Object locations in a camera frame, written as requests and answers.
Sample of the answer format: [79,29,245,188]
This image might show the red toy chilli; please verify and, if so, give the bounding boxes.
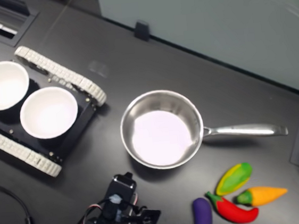
[205,186,261,224]

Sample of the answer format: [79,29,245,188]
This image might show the pale grey putty lump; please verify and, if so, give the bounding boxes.
[107,193,123,205]

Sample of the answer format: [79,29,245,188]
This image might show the purple toy aubergine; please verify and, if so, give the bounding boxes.
[189,196,214,224]

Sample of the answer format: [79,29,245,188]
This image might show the white bowl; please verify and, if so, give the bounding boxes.
[17,84,82,143]
[0,58,34,111]

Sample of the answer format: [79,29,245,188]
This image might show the yellow green toy corn cob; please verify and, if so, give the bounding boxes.
[212,161,256,197]

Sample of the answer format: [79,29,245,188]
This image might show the clear tape patch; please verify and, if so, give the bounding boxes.
[87,58,110,79]

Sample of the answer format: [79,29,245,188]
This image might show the tracked vehicle with white tracks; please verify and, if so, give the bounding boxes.
[0,37,115,184]

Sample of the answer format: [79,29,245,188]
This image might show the orange toy carrot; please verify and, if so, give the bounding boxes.
[235,182,290,209]

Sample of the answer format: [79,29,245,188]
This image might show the black divider clip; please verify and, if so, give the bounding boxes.
[132,19,152,43]

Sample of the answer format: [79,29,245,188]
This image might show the frosted glass divider panel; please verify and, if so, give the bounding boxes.
[97,0,299,121]

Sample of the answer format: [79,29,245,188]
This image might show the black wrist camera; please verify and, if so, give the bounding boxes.
[132,206,162,224]

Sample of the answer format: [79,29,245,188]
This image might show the steel pan with long handle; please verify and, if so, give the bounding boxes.
[116,76,292,174]

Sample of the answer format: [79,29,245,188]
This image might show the grey cable hatch with brush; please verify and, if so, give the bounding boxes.
[0,0,44,49]

